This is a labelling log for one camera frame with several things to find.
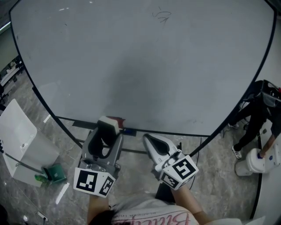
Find thin metal rod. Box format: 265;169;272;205
4;151;45;174

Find white toilet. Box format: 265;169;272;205
234;143;281;177

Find white rounded fixture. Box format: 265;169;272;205
241;215;267;225

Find whiteboard on black stand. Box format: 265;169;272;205
9;0;278;159

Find green plastic basket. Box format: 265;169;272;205
42;163;67;183

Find background office desks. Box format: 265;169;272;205
0;55;25;93

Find person's left forearm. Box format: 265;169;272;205
87;194;111;225

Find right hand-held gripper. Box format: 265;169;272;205
143;134;200;191

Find person's white printed shirt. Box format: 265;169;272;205
110;195;198;225

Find black whiteboard eraser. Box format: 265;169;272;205
97;115;121;147

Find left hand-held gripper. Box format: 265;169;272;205
73;127;124;199

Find person's right forearm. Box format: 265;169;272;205
169;187;217;225

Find white power strip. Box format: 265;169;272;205
36;211;49;221

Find person's black shorts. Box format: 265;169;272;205
155;182;177;204

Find red magnetic holder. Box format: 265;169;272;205
106;116;126;129

